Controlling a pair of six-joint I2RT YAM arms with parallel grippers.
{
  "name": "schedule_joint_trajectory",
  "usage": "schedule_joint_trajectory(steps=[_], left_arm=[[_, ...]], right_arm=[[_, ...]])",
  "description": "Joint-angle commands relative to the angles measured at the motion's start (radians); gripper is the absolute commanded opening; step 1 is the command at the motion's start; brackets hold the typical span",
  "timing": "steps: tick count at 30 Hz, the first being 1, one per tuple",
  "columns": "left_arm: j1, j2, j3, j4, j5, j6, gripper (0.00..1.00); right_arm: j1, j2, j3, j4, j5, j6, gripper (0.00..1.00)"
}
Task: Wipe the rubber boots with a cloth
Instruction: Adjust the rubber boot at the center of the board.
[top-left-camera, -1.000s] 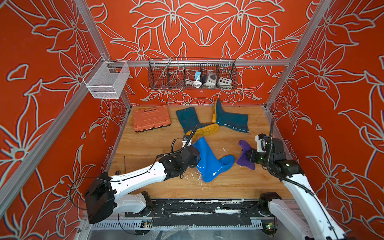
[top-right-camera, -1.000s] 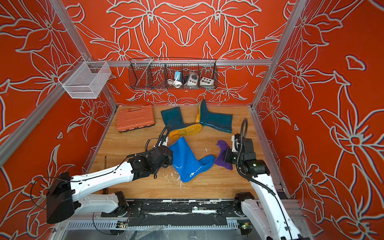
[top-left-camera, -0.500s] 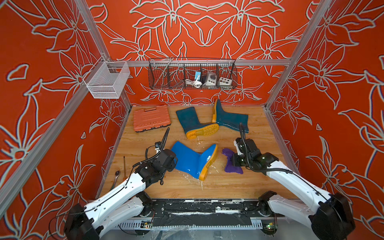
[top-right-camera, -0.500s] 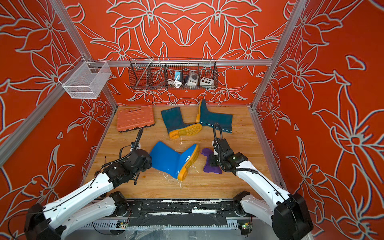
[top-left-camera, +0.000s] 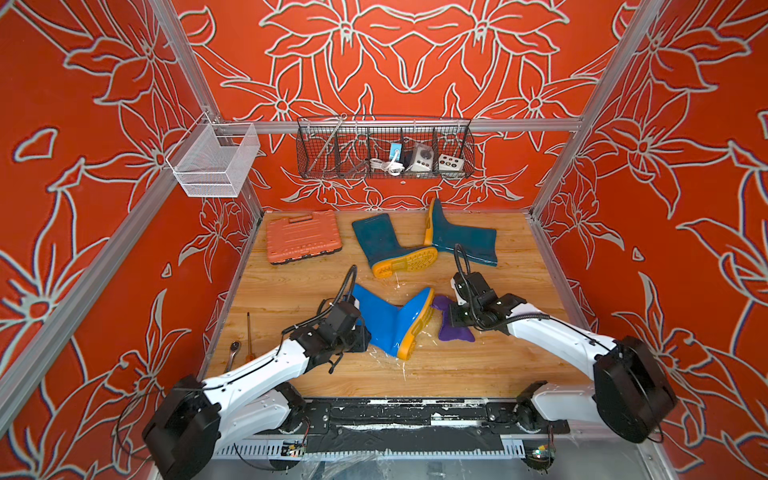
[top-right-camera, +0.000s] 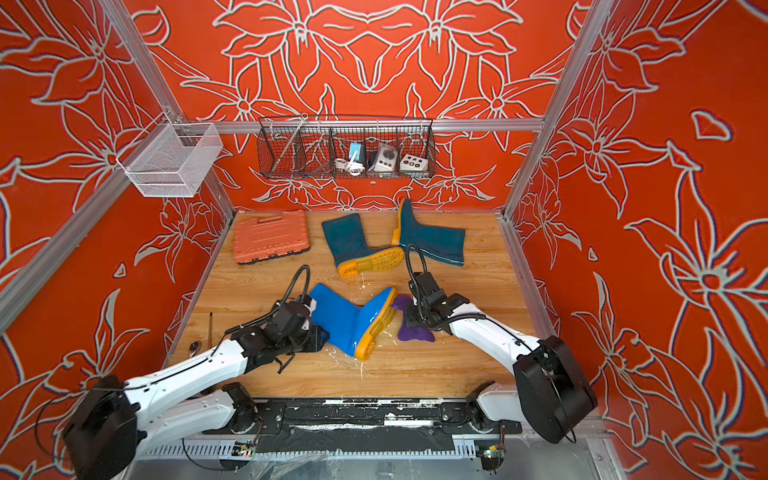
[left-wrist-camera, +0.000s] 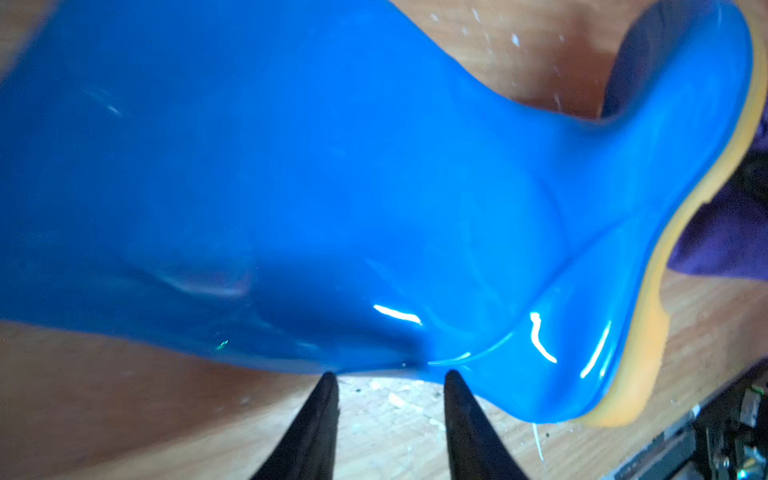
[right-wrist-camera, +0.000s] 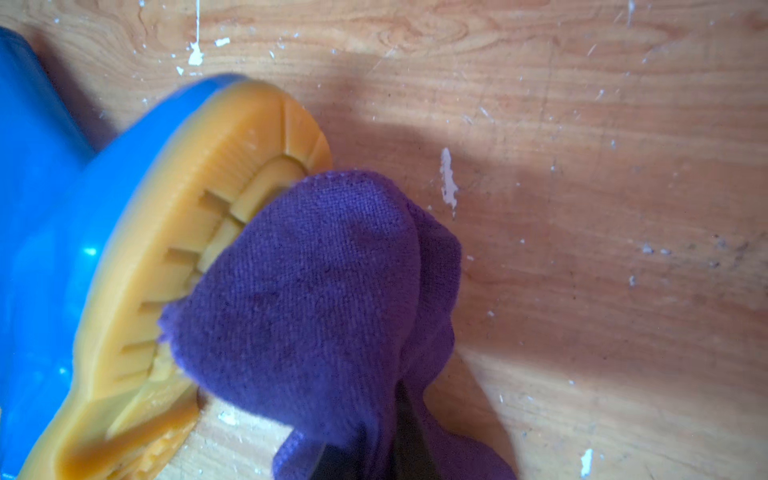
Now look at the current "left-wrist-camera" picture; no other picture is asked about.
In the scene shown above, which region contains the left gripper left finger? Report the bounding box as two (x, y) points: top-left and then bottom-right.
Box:
(252, 372), (340, 480)

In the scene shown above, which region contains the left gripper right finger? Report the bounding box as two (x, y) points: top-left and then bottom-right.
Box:
(444, 370), (527, 480)

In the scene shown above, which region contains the bright blue rubber boot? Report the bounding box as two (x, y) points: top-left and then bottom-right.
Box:
(1, 1), (767, 426)

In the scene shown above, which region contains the purple cloth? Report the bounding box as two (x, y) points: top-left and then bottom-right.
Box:
(667, 113), (767, 281)

